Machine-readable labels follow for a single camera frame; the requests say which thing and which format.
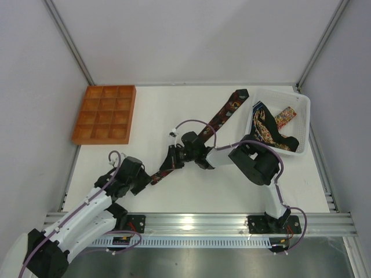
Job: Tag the orange wooden compartment tray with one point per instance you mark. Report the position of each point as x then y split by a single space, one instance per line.
105 117

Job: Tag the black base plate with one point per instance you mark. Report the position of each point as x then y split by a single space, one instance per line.
261 224
136 223

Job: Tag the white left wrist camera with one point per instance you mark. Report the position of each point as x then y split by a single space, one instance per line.
115 158

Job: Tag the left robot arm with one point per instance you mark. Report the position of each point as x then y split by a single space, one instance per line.
50 251

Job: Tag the left aluminium frame post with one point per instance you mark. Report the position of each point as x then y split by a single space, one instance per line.
68 40

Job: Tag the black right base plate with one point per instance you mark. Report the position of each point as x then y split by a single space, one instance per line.
261 224

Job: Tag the white plastic mesh basket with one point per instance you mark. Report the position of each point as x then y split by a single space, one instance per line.
276 101

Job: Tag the white slotted cable duct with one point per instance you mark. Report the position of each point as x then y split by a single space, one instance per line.
182 242

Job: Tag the right aluminium frame post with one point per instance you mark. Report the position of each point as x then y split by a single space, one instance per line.
330 27

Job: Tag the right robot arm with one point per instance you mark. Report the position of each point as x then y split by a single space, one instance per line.
258 162

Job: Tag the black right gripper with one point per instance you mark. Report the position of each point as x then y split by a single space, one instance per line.
176 157

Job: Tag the aluminium mounting rail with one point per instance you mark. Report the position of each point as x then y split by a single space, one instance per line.
235 224

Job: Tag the aluminium frame post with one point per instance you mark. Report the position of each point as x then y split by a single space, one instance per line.
68 40
330 27

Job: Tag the dark red patterned tie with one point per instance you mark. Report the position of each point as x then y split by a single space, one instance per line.
236 99

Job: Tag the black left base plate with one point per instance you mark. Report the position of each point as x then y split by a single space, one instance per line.
136 223

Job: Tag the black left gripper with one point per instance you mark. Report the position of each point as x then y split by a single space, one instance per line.
138 182

